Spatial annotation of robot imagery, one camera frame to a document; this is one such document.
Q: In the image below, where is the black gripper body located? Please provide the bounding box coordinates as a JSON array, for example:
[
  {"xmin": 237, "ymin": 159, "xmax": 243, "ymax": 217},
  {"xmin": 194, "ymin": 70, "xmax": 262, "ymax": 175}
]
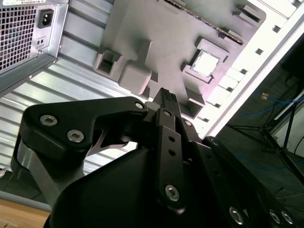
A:
[{"xmin": 44, "ymin": 145, "xmax": 228, "ymax": 228}]

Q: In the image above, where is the silver CPU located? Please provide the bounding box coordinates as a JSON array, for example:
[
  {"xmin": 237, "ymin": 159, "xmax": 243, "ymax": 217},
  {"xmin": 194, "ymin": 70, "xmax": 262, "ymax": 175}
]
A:
[{"xmin": 191, "ymin": 49, "xmax": 225, "ymax": 78}]

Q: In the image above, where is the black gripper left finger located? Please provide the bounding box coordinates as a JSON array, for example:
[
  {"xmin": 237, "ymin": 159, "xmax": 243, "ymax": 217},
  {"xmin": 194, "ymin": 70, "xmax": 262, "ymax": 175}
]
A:
[{"xmin": 10, "ymin": 87, "xmax": 188, "ymax": 214}]

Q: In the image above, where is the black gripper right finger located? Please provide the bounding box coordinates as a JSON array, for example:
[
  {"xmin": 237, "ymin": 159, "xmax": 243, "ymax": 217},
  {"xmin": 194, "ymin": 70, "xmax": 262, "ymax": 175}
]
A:
[{"xmin": 168, "ymin": 91, "xmax": 302, "ymax": 228}]

